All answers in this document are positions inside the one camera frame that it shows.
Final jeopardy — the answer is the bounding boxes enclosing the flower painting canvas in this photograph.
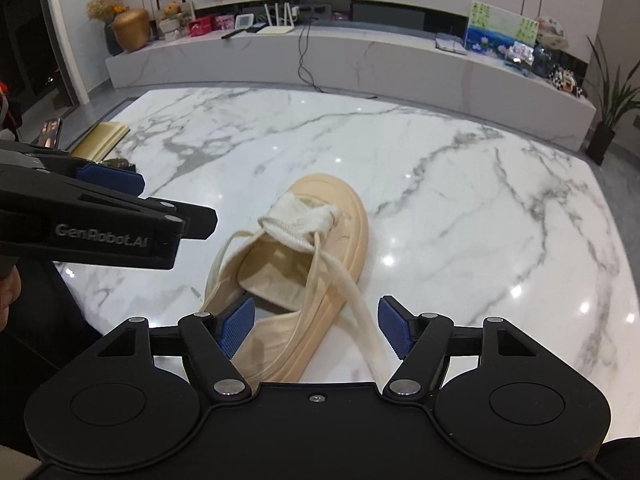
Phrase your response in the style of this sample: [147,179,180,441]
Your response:
[465,0,538,56]

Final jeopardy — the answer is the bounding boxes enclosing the black white figurines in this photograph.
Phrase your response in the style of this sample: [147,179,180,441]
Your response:
[547,65,586,97]

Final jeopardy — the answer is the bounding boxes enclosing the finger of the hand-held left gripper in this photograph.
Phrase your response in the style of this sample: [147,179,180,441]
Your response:
[75,184,219,240]
[30,157,146,197]

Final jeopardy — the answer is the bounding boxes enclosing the dried flower bunch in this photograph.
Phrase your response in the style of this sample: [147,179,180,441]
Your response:
[86,0,125,23]

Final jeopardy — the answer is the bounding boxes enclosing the round decorative fan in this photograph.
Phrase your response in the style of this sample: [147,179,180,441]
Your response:
[535,16,568,51]

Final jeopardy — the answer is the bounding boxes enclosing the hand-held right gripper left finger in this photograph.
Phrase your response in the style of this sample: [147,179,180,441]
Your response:
[107,295,257,403]

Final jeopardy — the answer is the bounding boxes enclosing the smartphone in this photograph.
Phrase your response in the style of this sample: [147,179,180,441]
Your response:
[36,117,63,150]

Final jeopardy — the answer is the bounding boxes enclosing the open beige book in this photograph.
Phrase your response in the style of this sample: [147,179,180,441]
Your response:
[70,121,132,160]

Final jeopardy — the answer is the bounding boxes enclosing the black cable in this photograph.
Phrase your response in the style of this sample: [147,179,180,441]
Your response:
[297,20,376,100]

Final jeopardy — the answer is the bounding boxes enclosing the dark glass jar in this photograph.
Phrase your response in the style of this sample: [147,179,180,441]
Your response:
[531,45,558,76]

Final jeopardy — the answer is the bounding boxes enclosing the beige canvas shoe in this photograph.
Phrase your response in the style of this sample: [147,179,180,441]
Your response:
[200,173,371,382]

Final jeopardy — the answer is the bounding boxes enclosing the notebook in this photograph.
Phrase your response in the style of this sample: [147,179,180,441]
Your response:
[434,32,468,56]

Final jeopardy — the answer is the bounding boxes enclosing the white shoelace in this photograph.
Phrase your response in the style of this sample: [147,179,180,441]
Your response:
[202,194,393,386]

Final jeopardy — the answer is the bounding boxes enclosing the gold vase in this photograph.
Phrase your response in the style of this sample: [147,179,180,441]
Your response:
[111,7,152,53]

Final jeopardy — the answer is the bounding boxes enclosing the white router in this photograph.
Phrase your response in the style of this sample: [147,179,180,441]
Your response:
[256,2,296,36]

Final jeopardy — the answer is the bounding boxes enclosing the dark blue vase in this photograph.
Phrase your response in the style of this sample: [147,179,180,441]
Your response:
[102,22,123,57]

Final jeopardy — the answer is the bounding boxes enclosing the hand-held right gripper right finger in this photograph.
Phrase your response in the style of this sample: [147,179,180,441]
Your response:
[377,295,531,403]

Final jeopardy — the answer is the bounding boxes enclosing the small photo box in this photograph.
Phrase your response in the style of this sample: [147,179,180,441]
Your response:
[505,42,536,68]

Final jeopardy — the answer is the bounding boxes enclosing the sliding glass door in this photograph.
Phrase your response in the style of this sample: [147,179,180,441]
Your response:
[0,0,83,111]

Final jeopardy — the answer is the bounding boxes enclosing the power strip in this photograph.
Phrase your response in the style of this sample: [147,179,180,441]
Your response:
[295,4,333,21]

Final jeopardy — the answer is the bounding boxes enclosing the person's left hand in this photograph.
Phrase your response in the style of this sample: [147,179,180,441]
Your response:
[0,262,22,333]

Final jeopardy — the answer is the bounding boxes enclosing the potted plant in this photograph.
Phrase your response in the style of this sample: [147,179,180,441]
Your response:
[582,35,640,166]

